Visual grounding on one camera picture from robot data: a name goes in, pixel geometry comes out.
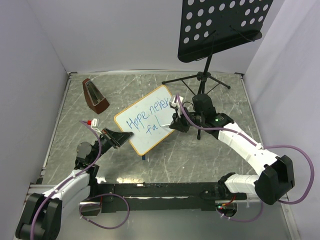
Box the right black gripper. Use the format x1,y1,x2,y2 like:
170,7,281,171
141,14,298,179
169,105,205,133

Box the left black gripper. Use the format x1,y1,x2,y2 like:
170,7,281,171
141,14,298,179
90,127,133,163

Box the yellow framed whiteboard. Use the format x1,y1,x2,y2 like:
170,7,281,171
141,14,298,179
114,85,175,156

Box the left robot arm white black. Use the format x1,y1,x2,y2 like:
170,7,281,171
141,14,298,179
15,128,133,240

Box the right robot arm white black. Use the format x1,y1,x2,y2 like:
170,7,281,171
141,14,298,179
169,93,295,205

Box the brown wooden metronome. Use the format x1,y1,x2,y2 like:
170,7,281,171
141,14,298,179
82,78,110,114

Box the black music stand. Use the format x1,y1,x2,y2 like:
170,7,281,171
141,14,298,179
161,0,274,141

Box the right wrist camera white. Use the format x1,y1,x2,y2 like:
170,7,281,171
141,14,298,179
169,95,184,118

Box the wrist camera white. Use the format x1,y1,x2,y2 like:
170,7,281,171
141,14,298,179
169,95,184,118
86,118,99,128

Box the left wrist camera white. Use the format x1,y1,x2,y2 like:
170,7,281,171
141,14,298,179
86,118,99,128

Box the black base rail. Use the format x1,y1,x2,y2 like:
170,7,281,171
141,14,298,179
85,182,247,213

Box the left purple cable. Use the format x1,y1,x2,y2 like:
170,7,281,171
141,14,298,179
29,119,131,240

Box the aluminium extrusion frame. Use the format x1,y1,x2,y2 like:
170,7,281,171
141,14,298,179
11,72,68,233

